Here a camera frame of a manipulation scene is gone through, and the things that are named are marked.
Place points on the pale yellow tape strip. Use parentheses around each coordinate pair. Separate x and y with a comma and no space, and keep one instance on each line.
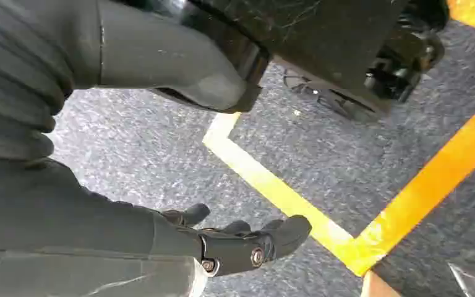
(270,188)

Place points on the tan tape strip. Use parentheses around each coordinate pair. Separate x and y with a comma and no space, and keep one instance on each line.
(377,287)

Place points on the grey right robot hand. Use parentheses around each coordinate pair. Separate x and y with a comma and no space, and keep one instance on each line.
(77,229)

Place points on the ribbed grey right arm sleeve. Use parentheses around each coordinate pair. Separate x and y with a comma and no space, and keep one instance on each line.
(12,74)

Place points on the black robot foot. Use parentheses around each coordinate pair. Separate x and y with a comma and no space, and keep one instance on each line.
(319,37)

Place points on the clear plastic film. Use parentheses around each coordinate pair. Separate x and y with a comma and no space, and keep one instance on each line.
(473,283)

